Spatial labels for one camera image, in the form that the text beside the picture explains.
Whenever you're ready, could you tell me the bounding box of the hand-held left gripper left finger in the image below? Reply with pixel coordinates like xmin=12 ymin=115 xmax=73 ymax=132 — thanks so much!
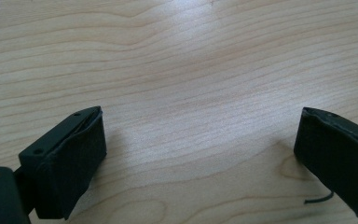
xmin=18 ymin=105 xmax=108 ymax=220

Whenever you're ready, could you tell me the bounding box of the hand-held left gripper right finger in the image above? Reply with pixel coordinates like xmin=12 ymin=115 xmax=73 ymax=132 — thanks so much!
xmin=293 ymin=106 xmax=358 ymax=224

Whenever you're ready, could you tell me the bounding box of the thin black wire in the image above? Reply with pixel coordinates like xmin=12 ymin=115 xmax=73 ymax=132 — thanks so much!
xmin=303 ymin=190 xmax=336 ymax=205

